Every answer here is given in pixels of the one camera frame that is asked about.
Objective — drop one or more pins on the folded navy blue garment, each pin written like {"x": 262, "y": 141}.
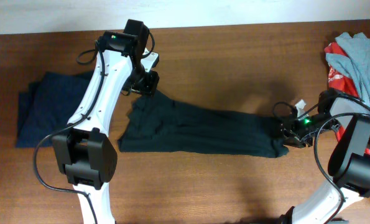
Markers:
{"x": 47, "y": 105}

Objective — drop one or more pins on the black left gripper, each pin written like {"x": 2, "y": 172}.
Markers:
{"x": 150, "y": 86}

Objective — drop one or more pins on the red sports shirt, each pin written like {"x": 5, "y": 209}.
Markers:
{"x": 343, "y": 81}

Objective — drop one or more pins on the black Nike t-shirt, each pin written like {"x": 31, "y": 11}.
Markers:
{"x": 160, "y": 124}

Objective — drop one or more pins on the grey-blue shirt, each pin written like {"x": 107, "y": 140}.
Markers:
{"x": 362, "y": 68}

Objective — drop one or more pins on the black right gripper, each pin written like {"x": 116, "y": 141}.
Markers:
{"x": 290, "y": 132}

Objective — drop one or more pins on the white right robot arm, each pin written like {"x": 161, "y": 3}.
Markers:
{"x": 347, "y": 177}

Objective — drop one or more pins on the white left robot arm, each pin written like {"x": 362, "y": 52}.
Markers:
{"x": 84, "y": 153}

